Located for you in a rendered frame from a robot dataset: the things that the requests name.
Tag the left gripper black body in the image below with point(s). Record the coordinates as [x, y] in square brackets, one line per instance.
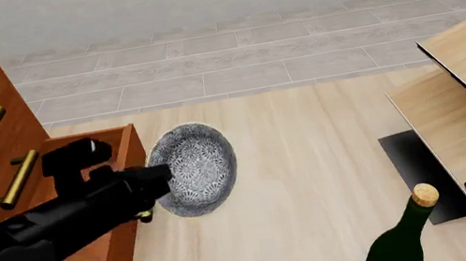
[116, 196]

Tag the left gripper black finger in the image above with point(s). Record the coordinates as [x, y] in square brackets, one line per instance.
[156, 180]

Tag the patterned grey black bowl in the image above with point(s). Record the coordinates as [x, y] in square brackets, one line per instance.
[204, 174]

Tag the pale wooden rack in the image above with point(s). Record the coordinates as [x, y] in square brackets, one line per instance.
[464, 120]

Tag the dark green corked wine bottle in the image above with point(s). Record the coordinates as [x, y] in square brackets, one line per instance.
[399, 245]

